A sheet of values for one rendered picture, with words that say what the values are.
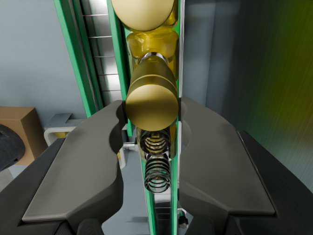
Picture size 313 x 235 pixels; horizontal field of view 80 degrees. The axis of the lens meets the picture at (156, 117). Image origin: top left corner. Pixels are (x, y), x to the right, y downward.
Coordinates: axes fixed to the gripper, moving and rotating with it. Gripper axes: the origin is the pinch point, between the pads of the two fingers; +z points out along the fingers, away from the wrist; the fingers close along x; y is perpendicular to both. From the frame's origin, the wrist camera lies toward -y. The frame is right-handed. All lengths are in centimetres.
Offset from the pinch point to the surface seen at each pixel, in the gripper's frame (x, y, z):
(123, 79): -5.8, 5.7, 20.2
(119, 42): -5.6, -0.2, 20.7
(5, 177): -158, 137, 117
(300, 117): 11.7, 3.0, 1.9
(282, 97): 11.7, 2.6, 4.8
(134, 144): -5.6, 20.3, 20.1
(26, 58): -36, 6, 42
